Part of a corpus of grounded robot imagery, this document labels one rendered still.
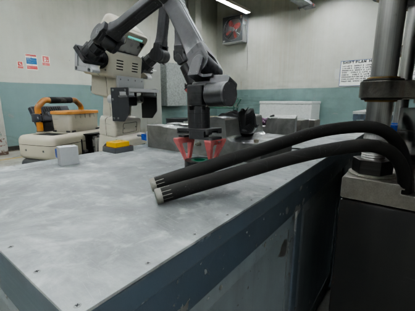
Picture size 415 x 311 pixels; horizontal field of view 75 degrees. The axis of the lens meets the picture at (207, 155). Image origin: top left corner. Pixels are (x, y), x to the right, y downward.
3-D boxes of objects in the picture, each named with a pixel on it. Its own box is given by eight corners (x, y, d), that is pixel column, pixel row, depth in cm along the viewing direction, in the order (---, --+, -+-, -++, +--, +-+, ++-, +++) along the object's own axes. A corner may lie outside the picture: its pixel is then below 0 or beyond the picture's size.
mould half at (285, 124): (188, 138, 134) (188, 115, 132) (206, 132, 158) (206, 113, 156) (293, 144, 118) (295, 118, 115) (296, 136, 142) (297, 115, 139)
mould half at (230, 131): (147, 147, 110) (146, 113, 107) (189, 139, 130) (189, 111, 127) (259, 164, 80) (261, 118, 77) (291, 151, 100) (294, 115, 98)
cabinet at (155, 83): (122, 138, 698) (117, 58, 659) (152, 134, 774) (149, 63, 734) (133, 139, 669) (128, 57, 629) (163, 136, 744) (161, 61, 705)
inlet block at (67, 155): (50, 158, 88) (48, 142, 87) (67, 157, 91) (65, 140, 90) (61, 166, 78) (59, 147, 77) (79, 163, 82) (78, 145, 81)
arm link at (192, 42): (175, 15, 96) (152, -8, 88) (186, 2, 94) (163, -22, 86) (213, 93, 72) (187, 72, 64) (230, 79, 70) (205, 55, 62)
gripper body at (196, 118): (207, 137, 64) (207, 105, 63) (176, 135, 70) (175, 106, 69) (222, 134, 69) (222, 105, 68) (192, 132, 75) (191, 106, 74)
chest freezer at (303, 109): (318, 134, 772) (321, 101, 753) (309, 137, 714) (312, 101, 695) (270, 130, 866) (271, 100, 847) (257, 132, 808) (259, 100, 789)
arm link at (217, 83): (213, 73, 74) (193, 55, 68) (249, 68, 67) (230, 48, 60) (201, 113, 72) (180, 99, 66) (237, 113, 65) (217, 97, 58)
